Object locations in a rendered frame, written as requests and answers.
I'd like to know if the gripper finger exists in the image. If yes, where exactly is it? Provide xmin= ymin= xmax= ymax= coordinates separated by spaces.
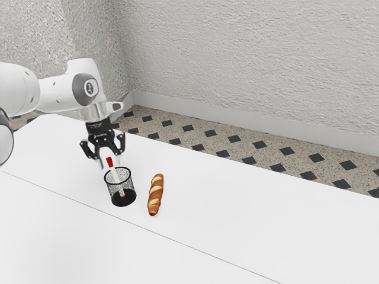
xmin=79 ymin=138 xmax=105 ymax=170
xmin=105 ymin=132 xmax=126 ymax=164

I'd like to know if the black mesh pen holder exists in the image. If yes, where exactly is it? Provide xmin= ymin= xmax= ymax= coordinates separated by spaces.
xmin=104 ymin=166 xmax=137 ymax=208

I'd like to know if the brown bread baguette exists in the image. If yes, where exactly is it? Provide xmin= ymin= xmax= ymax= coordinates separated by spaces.
xmin=147 ymin=173 xmax=165 ymax=217

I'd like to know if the white pen with red cap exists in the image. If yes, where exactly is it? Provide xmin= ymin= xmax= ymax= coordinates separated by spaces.
xmin=105 ymin=156 xmax=126 ymax=198

